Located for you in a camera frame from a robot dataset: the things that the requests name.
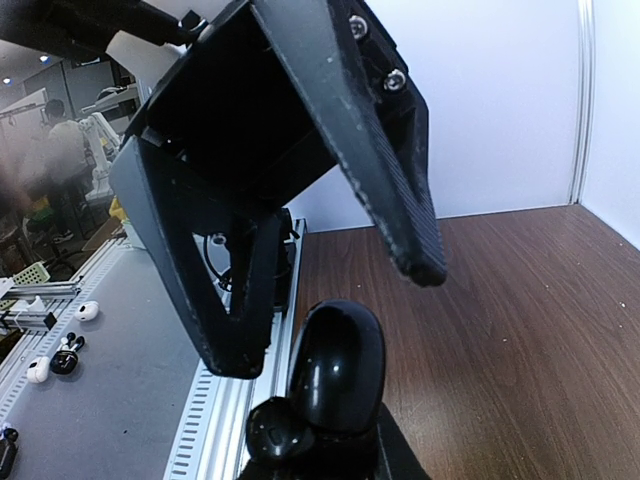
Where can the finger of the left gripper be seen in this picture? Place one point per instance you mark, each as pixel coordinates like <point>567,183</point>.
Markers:
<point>168,204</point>

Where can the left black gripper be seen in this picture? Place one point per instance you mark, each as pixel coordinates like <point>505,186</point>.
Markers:
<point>277,93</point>

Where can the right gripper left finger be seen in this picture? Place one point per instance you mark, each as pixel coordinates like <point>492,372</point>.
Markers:
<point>268,460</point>

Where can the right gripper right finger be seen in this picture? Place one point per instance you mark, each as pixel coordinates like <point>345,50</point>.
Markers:
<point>396,459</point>

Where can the black round cap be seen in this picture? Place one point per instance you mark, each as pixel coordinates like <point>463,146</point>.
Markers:
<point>335,389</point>

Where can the white earbud case far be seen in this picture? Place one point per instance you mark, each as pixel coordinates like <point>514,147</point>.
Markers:
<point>87,311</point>

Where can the black earbud case on desk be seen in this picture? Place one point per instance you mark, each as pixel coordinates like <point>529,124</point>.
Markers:
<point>66,358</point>

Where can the white earbud case on desk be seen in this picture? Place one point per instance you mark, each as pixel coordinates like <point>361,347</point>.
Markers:
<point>38,370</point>

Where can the seated person in background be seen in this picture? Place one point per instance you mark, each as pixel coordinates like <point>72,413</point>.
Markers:
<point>64,162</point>

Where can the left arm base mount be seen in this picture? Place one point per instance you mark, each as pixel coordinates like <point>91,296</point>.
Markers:
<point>254,263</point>

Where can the aluminium front rail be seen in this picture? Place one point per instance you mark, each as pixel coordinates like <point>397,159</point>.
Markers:
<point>140,404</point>

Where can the left aluminium frame post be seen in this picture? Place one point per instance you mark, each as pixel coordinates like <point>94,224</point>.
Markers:
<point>586,98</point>

